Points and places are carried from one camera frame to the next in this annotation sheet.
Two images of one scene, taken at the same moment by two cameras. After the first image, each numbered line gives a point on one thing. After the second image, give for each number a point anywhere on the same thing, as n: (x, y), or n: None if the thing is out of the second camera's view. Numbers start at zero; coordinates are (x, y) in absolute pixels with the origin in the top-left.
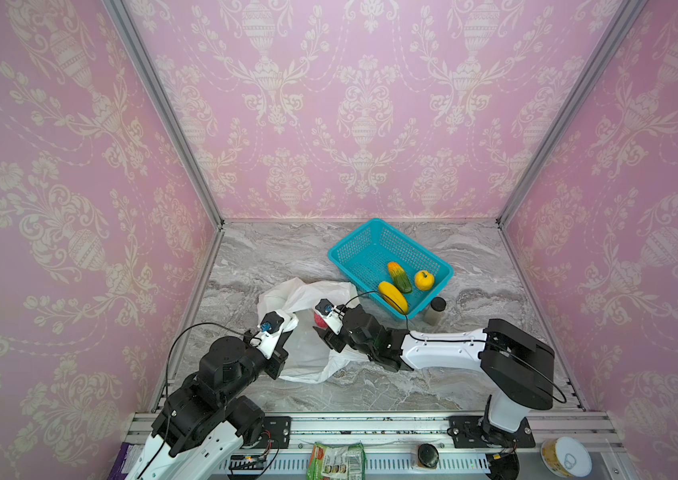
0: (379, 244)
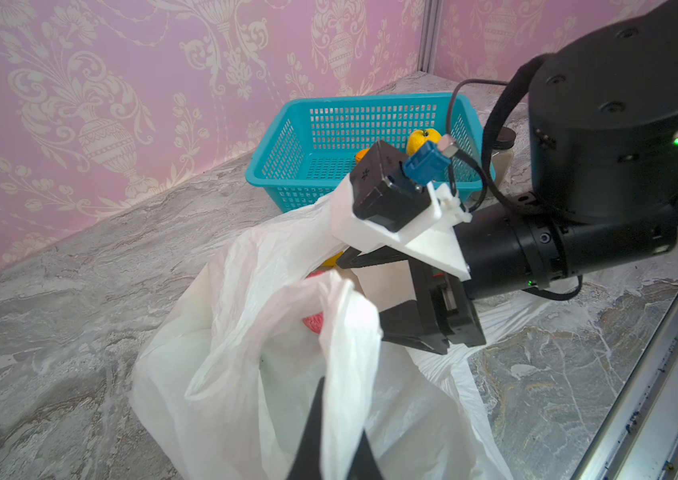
0: (306, 153)
